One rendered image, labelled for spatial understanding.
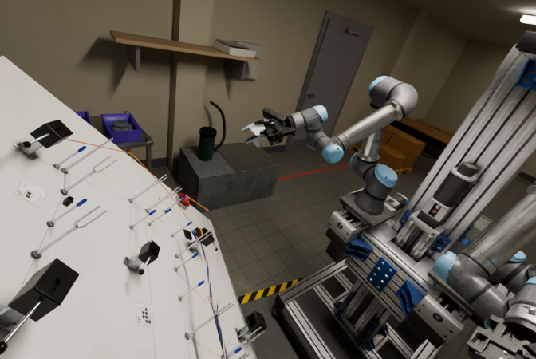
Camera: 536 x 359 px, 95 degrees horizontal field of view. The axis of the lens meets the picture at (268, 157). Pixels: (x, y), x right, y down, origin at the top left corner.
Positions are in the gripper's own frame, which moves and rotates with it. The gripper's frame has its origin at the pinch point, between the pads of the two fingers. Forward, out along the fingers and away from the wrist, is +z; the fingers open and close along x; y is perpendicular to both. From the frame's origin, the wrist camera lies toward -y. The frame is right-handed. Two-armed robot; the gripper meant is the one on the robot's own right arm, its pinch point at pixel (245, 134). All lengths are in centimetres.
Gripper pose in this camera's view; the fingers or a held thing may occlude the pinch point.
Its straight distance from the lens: 104.3
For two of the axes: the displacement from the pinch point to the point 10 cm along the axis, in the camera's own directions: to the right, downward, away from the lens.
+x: 0.7, 5.0, 8.6
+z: -9.4, 3.3, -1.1
